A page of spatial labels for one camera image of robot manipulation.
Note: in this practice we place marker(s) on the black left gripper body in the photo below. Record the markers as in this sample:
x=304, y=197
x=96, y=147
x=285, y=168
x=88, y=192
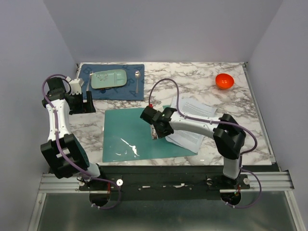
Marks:
x=76, y=105

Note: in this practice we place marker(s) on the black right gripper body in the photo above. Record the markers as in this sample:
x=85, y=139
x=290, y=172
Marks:
x=160, y=134

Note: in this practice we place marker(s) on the white printed paper stack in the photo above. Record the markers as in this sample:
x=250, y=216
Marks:
x=185, y=139

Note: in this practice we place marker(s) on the teal folder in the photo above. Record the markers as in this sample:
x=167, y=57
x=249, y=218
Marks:
x=127, y=137

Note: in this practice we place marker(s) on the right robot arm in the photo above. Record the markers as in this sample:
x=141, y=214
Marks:
x=229, y=136

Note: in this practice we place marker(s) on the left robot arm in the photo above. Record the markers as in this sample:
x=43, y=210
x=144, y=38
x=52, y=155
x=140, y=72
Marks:
x=62, y=151

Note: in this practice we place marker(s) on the metal folder clip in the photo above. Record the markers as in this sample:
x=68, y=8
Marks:
x=153, y=132

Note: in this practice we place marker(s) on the silver fork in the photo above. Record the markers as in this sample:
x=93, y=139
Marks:
x=89, y=81

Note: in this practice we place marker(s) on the blue placemat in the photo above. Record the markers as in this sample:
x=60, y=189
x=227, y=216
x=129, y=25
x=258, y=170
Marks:
x=126, y=92

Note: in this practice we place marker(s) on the light green plate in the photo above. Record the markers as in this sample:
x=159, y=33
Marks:
x=108, y=79

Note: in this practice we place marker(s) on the silver spoon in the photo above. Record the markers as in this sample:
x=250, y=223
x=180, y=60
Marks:
x=137, y=77

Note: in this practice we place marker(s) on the orange bowl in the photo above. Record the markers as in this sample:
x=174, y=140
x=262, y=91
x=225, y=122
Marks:
x=224, y=81

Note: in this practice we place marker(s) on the black mounting base rail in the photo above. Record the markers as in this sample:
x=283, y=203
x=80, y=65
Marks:
x=156, y=183

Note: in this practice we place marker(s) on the aluminium frame rail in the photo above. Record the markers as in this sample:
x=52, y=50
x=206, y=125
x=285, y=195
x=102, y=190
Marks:
x=270, y=182

